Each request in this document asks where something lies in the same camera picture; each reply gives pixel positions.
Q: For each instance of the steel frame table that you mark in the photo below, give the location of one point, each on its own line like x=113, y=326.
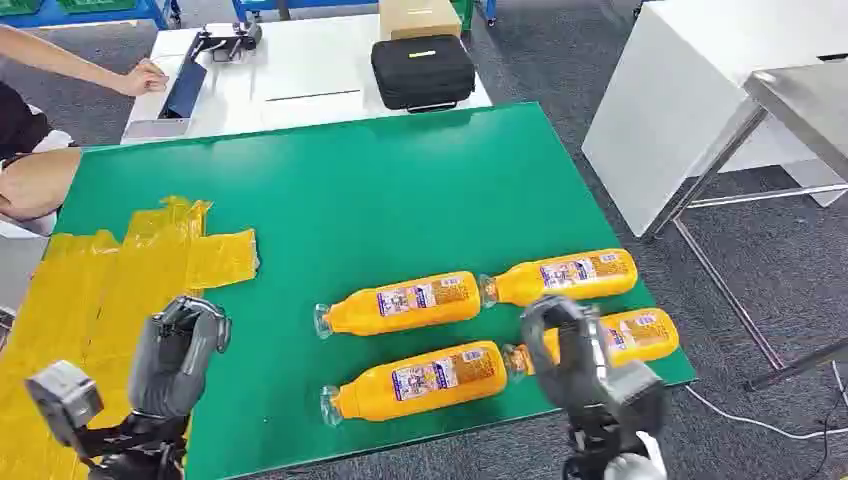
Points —
x=805, y=99

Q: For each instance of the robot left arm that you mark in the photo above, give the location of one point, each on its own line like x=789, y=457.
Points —
x=132, y=447

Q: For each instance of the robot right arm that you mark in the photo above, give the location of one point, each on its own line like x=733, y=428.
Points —
x=629, y=460

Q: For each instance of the green table mat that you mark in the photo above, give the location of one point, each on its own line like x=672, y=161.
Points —
x=397, y=199

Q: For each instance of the dark right wrist camera box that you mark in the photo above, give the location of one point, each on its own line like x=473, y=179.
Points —
x=639, y=397

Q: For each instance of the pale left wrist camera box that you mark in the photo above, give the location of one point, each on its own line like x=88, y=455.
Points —
x=63, y=401

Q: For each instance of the brown cardboard box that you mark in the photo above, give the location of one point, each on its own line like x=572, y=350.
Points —
x=418, y=18

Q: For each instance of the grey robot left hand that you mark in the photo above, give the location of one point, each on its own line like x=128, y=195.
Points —
x=166, y=378

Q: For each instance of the white table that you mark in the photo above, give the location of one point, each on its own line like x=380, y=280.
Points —
x=305, y=73

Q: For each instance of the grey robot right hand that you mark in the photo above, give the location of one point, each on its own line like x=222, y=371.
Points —
x=576, y=371

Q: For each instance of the black zipped carry case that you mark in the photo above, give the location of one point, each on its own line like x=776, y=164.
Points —
x=422, y=73

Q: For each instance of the blue shelving rack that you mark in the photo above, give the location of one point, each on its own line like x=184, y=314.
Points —
x=265, y=5
x=86, y=16

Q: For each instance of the dark blue flat panel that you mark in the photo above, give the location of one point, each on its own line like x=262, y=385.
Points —
x=184, y=89

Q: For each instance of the person's hand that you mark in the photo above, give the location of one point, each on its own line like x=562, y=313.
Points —
x=144, y=78

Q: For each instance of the orange drink bottle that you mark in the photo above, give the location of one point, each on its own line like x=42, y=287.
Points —
x=404, y=305
x=642, y=338
x=417, y=384
x=563, y=275

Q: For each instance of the green plastic crate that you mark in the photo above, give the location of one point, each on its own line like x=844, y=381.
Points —
x=466, y=13
x=20, y=6
x=96, y=5

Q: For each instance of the person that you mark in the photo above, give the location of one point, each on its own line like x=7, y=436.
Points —
x=33, y=179

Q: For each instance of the yellow plastic sheet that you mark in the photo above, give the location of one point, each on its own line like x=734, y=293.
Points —
x=66, y=298

